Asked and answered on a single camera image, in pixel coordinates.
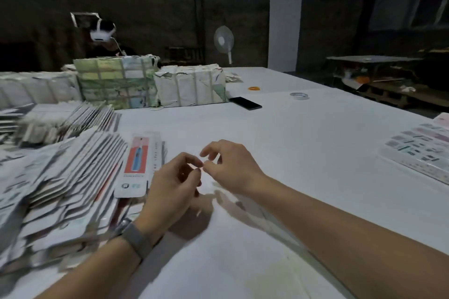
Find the fanned stack of white cartons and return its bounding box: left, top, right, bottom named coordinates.
left=17, top=101, right=122, bottom=145

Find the grey band wristwatch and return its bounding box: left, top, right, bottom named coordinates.
left=121, top=220, right=155, bottom=261

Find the white strapped wrapped bundle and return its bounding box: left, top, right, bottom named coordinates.
left=154, top=64, right=227, bottom=107

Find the white standing fan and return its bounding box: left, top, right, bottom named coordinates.
left=214, top=25, right=236, bottom=65

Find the white head-mounted camera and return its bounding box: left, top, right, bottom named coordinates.
left=70, top=11, right=116, bottom=43

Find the stack of finished cartons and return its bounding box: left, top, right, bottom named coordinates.
left=379, top=113, right=449, bottom=185

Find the black smartphone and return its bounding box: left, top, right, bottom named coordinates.
left=229, top=96, right=262, bottom=111

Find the person's left forearm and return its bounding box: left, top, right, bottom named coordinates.
left=38, top=235, right=141, bottom=299

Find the green printed wrapped bundle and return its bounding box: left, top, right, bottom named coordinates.
left=73, top=55, right=161, bottom=110

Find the white board panel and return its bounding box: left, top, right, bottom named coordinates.
left=268, top=0, right=303, bottom=73

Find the person's left hand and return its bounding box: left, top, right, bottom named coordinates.
left=133, top=153, right=204, bottom=240

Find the person's right forearm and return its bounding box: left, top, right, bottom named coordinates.
left=253, top=176, right=449, bottom=299

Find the pile of cartons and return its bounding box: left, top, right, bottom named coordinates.
left=0, top=127, right=166, bottom=275

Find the dark wooden chair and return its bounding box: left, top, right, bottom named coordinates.
left=165, top=46, right=204, bottom=65

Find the cluttered side table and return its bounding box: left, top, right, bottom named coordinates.
left=326, top=55, right=449, bottom=107

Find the person's right hand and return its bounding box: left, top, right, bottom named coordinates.
left=200, top=140, right=271, bottom=198

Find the row of white wrapped bundles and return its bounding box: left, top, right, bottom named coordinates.
left=0, top=71, right=83, bottom=108

